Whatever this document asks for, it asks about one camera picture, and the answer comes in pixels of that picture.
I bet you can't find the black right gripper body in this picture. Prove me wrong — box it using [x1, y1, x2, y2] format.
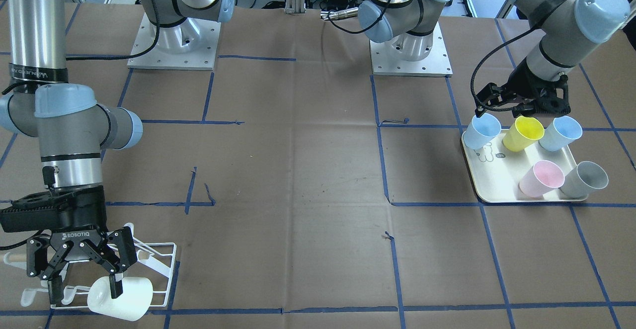
[1, 185, 110, 265]

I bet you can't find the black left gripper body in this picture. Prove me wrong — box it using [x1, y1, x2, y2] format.
[504, 63, 571, 117]

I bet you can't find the light blue cup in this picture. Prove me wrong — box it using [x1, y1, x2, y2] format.
[463, 113, 501, 150]
[539, 116, 582, 152]

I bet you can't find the white ikea cup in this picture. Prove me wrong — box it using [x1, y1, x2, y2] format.
[87, 276, 153, 322]

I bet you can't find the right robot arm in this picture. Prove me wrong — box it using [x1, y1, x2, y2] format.
[1, 0, 152, 306]

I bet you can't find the yellow cup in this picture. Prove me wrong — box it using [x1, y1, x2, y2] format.
[502, 116, 545, 152]

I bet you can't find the pink cup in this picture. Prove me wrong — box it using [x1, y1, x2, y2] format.
[519, 161, 565, 198]

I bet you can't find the grey cup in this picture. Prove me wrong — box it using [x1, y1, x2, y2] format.
[559, 161, 609, 198]

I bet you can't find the cream bunny tray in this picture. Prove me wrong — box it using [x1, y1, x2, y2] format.
[463, 129, 588, 204]

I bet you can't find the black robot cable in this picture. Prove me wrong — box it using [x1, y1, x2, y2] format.
[471, 28, 545, 106]

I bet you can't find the white wire cup rack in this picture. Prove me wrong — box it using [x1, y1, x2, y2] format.
[2, 222, 177, 312]

